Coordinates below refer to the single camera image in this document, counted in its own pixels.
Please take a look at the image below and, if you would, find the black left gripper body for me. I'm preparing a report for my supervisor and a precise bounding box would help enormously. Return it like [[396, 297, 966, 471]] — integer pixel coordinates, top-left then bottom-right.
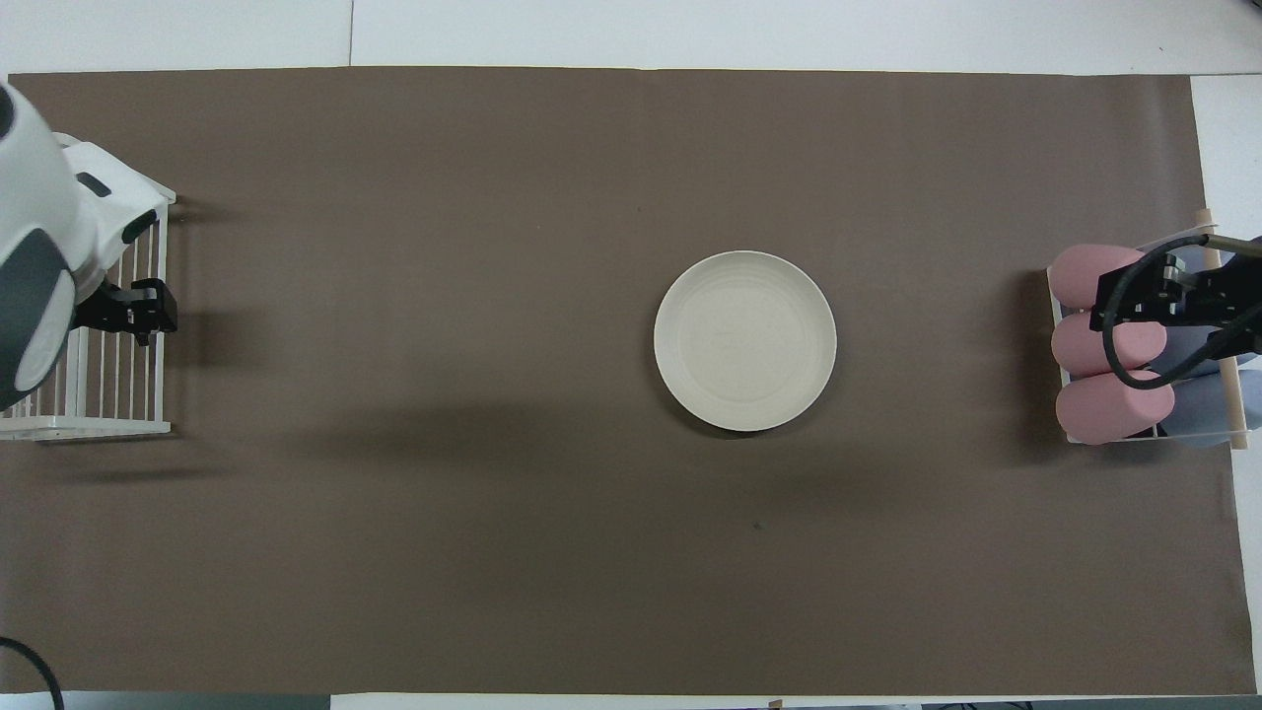
[[74, 284, 139, 334]]

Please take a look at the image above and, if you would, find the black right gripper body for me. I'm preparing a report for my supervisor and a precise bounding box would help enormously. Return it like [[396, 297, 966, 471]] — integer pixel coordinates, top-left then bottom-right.
[[1163, 237, 1262, 331]]

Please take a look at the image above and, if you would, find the cream round plate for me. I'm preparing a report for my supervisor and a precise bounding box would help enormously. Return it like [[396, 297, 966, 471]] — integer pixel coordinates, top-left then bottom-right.
[[654, 250, 838, 433]]

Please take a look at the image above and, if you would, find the pink plastic cup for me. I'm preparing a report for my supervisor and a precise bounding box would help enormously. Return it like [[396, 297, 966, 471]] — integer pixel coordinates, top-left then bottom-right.
[[1055, 370, 1176, 446], [1051, 309, 1169, 378], [1048, 245, 1150, 310]]

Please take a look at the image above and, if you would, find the wooden cup rack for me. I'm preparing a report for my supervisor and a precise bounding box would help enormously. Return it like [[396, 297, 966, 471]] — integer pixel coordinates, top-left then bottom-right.
[[1045, 207, 1251, 452]]

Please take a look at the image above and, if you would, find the brown paper table mat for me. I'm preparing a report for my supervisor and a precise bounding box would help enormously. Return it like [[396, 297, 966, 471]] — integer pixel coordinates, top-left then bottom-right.
[[0, 66, 1258, 696]]

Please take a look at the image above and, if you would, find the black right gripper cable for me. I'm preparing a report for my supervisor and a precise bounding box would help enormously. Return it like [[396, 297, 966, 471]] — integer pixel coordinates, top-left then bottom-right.
[[1100, 233, 1262, 391]]

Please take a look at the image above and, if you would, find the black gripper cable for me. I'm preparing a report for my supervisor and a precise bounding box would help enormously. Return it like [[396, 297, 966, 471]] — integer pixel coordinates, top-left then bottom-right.
[[0, 636, 66, 710], [1100, 233, 1262, 391]]

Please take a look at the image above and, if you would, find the white wire dish rack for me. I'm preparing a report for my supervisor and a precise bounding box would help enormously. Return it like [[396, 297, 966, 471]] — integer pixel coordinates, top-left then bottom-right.
[[0, 133, 178, 442]]

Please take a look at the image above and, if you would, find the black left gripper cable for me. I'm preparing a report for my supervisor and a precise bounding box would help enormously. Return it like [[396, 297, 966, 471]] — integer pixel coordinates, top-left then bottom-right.
[[0, 636, 66, 710]]

